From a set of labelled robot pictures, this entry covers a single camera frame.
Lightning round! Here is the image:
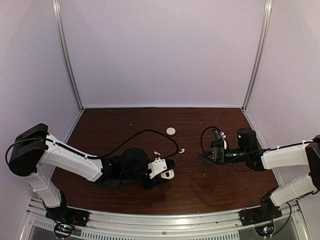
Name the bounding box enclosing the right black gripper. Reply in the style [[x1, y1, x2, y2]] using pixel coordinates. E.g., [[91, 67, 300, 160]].
[[198, 146, 248, 166]]

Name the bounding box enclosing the white square charging case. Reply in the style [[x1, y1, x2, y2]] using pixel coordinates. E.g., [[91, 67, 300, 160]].
[[160, 169, 175, 180]]

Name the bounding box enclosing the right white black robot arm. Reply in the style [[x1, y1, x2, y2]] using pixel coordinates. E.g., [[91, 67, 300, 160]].
[[198, 126, 320, 221]]

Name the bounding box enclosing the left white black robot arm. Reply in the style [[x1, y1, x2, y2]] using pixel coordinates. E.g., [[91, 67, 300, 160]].
[[5, 123, 175, 222]]

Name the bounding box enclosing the pink round earbud case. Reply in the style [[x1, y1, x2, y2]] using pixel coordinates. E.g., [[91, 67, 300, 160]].
[[166, 127, 176, 136]]

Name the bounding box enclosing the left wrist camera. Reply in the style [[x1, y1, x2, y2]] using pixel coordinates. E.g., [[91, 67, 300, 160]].
[[147, 158, 176, 179]]

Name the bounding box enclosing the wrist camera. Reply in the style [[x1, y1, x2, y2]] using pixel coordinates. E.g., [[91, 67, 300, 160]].
[[212, 128, 229, 149], [147, 158, 176, 179]]

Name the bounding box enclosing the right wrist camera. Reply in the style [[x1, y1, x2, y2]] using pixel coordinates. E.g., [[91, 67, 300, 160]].
[[212, 128, 229, 149]]

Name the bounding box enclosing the left black cable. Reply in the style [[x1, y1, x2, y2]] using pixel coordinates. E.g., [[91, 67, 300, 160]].
[[99, 128, 181, 161]]

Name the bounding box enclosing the black cable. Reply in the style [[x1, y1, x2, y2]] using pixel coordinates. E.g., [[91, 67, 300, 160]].
[[99, 128, 181, 161], [200, 126, 251, 173]]

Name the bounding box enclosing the right black cable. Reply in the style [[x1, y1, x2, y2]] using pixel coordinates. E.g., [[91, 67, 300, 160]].
[[200, 126, 251, 173]]

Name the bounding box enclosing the front aluminium rail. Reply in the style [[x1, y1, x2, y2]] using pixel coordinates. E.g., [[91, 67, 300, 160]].
[[22, 197, 308, 240]]

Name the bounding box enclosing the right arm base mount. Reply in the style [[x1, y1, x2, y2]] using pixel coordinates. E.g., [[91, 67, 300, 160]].
[[238, 190, 282, 238]]

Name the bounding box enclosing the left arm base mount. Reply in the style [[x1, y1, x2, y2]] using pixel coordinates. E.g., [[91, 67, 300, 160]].
[[42, 191, 90, 240]]

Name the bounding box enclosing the right aluminium frame post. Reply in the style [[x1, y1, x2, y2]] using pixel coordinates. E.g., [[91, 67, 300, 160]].
[[241, 0, 273, 112]]

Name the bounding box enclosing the aluminium frame post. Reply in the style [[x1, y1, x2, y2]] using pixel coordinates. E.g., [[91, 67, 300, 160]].
[[241, 0, 273, 112], [52, 0, 84, 112]]

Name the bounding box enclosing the left aluminium frame post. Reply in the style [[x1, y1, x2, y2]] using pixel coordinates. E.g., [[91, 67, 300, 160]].
[[52, 0, 84, 112]]

